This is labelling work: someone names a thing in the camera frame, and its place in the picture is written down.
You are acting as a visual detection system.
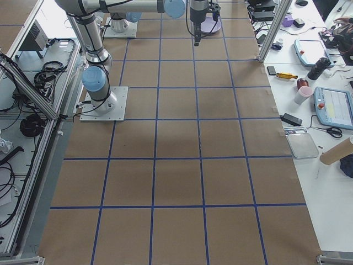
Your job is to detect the cardboard tube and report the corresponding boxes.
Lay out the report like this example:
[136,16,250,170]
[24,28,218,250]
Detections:
[319,136,352,165]

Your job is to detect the far blue teach pendant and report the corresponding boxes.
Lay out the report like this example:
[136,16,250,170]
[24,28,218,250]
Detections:
[293,39,334,68]

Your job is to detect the grey metal tray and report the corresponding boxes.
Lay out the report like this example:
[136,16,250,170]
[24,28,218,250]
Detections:
[284,126,319,160]

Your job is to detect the lavender plastic plate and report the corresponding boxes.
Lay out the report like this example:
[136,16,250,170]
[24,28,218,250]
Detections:
[201,17,222,34]

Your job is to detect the dark red mouse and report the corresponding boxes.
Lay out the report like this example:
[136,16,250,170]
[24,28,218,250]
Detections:
[296,78,309,90]

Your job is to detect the white cup pink lid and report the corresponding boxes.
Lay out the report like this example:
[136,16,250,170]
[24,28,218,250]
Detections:
[294,86,313,104]

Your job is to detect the black smartphone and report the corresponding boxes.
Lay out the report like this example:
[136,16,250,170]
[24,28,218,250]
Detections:
[266,66,277,76]

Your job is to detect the black scissors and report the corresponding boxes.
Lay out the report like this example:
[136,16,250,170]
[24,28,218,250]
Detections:
[317,127,343,139]

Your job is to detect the purple plastic object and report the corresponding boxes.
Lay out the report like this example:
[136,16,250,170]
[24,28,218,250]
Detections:
[282,14,294,28]

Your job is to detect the coiled black cable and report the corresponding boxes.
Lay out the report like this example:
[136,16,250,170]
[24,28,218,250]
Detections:
[19,114,45,138]

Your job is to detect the grey control box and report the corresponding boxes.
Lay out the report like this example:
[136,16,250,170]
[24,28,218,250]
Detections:
[16,20,49,59]

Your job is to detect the black cable bundle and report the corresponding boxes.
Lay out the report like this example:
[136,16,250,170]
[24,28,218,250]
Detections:
[34,61,68,83]

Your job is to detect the aluminium frame post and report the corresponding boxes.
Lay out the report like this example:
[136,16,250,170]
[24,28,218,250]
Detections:
[258,0,292,63]

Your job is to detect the blue teach pendant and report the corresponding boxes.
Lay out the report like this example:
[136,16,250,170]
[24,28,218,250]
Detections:
[293,39,334,68]
[313,87,352,130]

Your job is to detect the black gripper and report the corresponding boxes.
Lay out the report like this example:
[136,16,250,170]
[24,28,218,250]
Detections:
[189,0,221,46]

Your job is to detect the near blue teach pendant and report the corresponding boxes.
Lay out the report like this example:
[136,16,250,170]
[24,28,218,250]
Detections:
[313,87,352,130]

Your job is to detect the black bottle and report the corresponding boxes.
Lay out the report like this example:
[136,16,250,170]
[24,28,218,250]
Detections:
[307,57,331,80]

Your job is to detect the yellow utility knife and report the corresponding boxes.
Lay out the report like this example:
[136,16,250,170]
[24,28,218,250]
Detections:
[276,72,298,80]

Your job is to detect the black power adapter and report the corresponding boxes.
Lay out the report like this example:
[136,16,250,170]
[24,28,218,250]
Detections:
[280,113,302,126]

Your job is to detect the aluminium diagonal strut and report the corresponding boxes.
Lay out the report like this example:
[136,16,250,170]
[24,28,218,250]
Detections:
[1,53,58,120]

